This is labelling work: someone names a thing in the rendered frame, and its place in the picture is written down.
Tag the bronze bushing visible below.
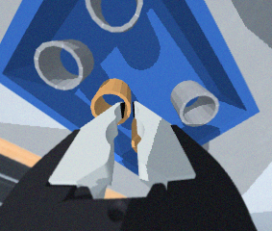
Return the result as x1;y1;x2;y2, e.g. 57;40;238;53
90;78;132;125
132;118;142;153

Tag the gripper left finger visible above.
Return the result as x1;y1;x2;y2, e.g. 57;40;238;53
0;102;125;231

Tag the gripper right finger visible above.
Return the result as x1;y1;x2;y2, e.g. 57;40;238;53
133;101;258;231

